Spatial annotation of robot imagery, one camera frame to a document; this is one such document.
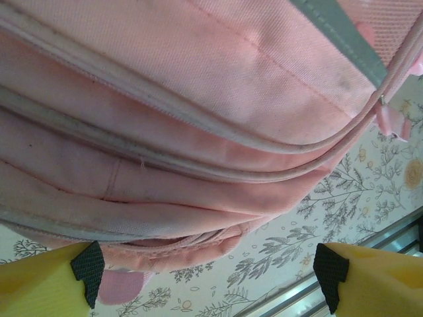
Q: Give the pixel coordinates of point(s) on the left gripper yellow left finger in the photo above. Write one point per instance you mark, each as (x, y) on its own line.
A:
(39, 284)

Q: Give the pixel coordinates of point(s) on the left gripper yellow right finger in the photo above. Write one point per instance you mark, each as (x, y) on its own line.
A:
(380, 284)

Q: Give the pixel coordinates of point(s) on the floral table cover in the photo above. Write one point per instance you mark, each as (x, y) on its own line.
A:
(347, 204)

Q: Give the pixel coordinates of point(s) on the pink school backpack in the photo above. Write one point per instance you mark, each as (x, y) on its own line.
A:
(198, 99)

